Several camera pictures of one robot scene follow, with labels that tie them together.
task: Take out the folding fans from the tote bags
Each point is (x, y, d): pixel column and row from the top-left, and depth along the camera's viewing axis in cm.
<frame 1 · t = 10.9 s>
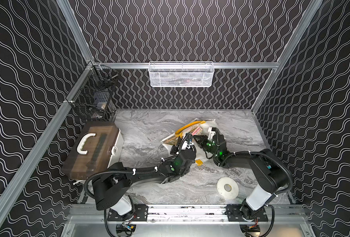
left hand: (179, 136, 78), fingers closed
right hand: (192, 135, 90), fingers closed
white tote bag yellow handles: (200, 127, 101), point 9 cm above the table
white tape roll: (227, 187, 84), on the table
brown lidded storage box: (95, 146, 84), point 16 cm above the table

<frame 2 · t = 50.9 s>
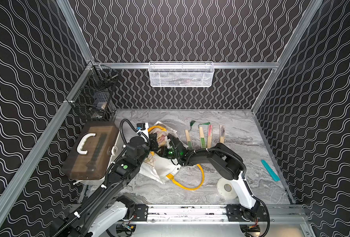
left hand: (156, 131, 73), fingers closed
right hand: (156, 151, 94), fingers open
white tote bag yellow handles: (158, 167, 90), point 2 cm above the table
teal folding fan: (275, 177, 88), on the table
grey paper folding fan: (222, 133, 107), on the table
the other named things where they were.

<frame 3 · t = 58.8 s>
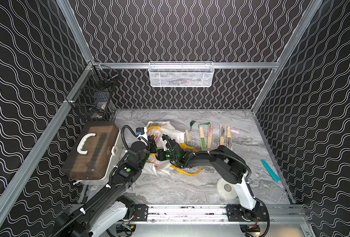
left hand: (152, 133, 76), fingers closed
right hand: (154, 152, 91), fingers open
white tote bag yellow handles: (156, 128, 79), point 26 cm above the table
the other named things where they were.

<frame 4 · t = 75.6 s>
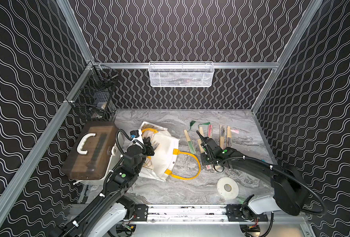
left hand: (149, 135, 74), fingers closed
right hand: (204, 157, 88), fingers open
white tote bag yellow handles: (159, 165, 92), on the table
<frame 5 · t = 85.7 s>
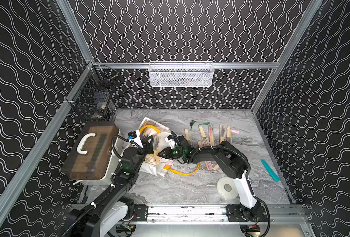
left hand: (151, 134, 77), fingers closed
right hand: (159, 154, 92), fingers open
white tote bag yellow handles: (154, 134, 79), point 24 cm above the table
